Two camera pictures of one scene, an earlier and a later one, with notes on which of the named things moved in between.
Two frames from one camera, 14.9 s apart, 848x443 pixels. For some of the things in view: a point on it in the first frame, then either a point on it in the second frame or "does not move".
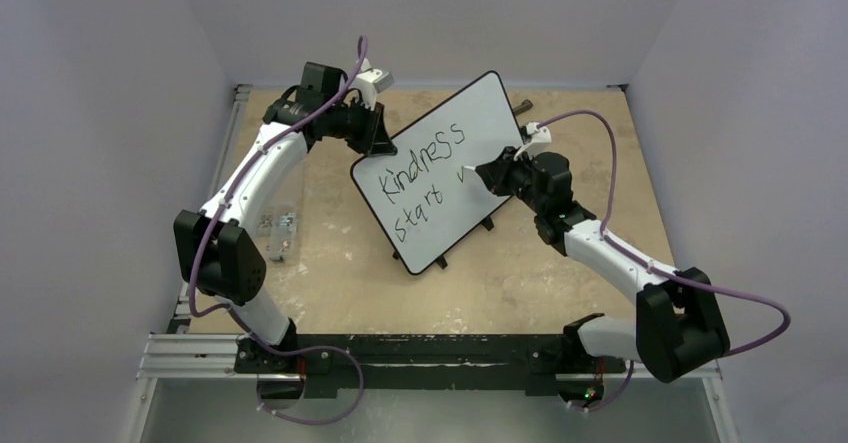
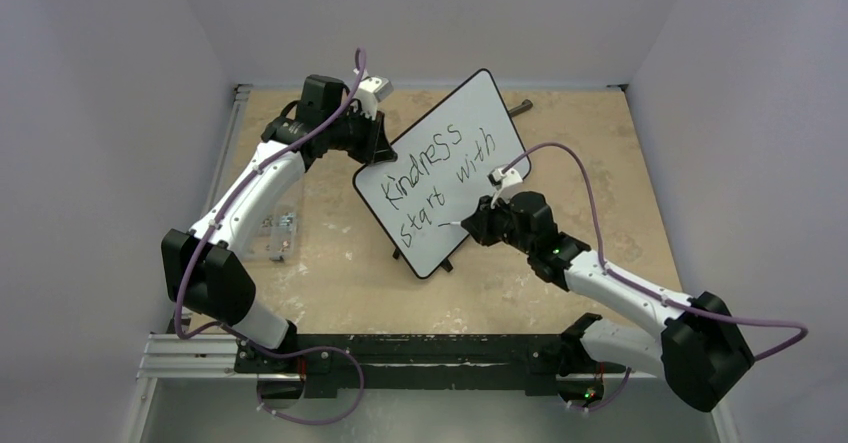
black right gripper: (506, 174) → (494, 221)
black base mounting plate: (474, 363) does not move
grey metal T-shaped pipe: (525, 106) does not move
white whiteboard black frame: (421, 197) does not move
